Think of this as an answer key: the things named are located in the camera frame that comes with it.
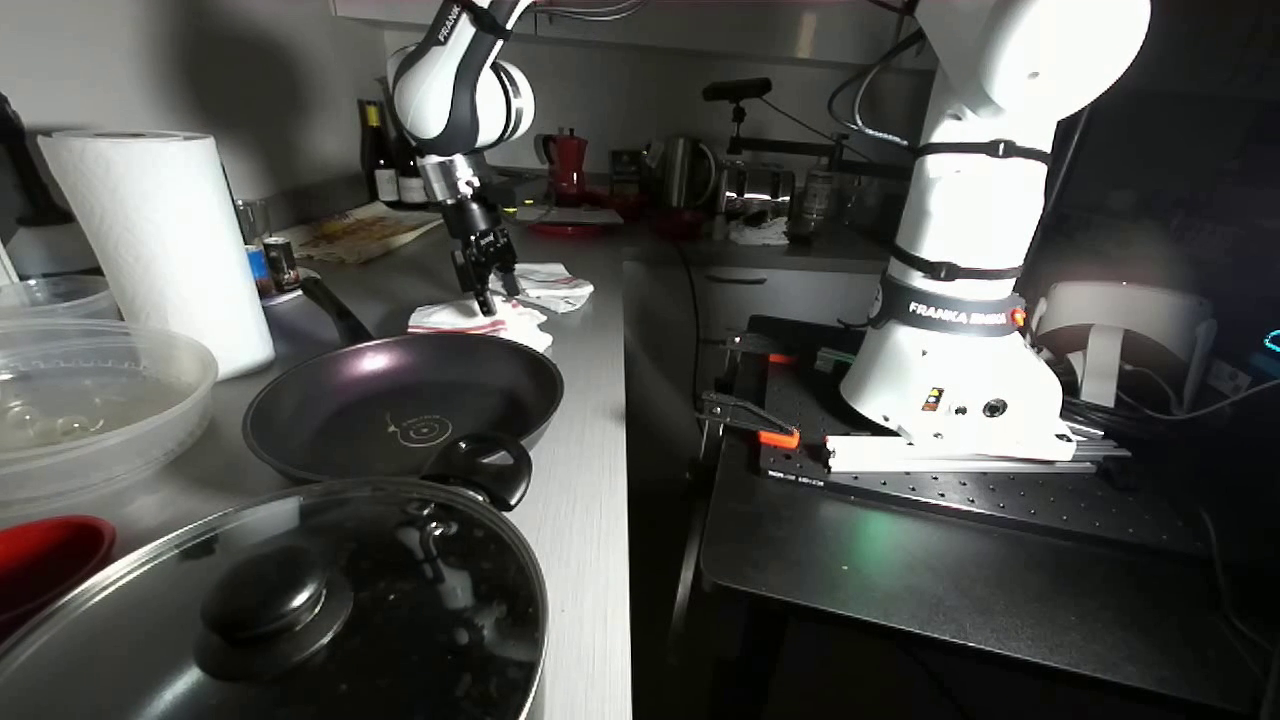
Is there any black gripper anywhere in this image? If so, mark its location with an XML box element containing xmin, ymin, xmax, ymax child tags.
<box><xmin>441</xmin><ymin>190</ymin><xmax>527</xmax><ymax>319</ymax></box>

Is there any dark non-stick frying pan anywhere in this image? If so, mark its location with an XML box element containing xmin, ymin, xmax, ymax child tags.
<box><xmin>240</xmin><ymin>272</ymin><xmax>566</xmax><ymax>493</ymax></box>

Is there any red flat plate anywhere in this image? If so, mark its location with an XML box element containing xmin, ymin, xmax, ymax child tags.
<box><xmin>517</xmin><ymin>215</ymin><xmax>603</xmax><ymax>246</ymax></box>

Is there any red moka pot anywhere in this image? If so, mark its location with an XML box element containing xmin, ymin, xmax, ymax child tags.
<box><xmin>541</xmin><ymin>126</ymin><xmax>590</xmax><ymax>202</ymax></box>

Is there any dark small can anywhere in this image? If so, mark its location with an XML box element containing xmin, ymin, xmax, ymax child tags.
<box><xmin>258</xmin><ymin>236</ymin><xmax>303</xmax><ymax>299</ymax></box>

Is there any steel kettle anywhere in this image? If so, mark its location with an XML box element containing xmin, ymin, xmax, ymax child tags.
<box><xmin>650</xmin><ymin>131</ymin><xmax>725</xmax><ymax>222</ymax></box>

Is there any blue can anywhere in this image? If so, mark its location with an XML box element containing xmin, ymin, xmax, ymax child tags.
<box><xmin>240</xmin><ymin>241</ymin><xmax>276</xmax><ymax>299</ymax></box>

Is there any white paper towel roll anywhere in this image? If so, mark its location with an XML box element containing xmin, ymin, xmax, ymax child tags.
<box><xmin>36</xmin><ymin>126</ymin><xmax>280</xmax><ymax>378</ymax></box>

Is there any glass pot lid black knob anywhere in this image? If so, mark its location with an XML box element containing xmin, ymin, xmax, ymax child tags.
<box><xmin>0</xmin><ymin>480</ymin><xmax>548</xmax><ymax>720</ymax></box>

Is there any clear plastic bowl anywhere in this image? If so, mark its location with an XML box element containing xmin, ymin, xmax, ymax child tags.
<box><xmin>0</xmin><ymin>317</ymin><xmax>225</xmax><ymax>515</ymax></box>

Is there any black perforated robot table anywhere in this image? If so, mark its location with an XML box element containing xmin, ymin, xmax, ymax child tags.
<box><xmin>694</xmin><ymin>313</ymin><xmax>1271</xmax><ymax>714</ymax></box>

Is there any red bowl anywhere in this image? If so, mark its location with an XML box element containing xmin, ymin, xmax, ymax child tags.
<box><xmin>0</xmin><ymin>515</ymin><xmax>121</xmax><ymax>636</ymax></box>

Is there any white round device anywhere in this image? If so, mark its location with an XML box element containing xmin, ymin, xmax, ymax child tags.
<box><xmin>1030</xmin><ymin>274</ymin><xmax>1219</xmax><ymax>410</ymax></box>

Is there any black camera on stand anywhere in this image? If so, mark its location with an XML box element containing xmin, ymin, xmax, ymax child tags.
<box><xmin>700</xmin><ymin>74</ymin><xmax>777</xmax><ymax>202</ymax></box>

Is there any black clamp with orange handle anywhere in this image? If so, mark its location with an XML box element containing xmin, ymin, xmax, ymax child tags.
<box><xmin>694</xmin><ymin>391</ymin><xmax>809</xmax><ymax>455</ymax></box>

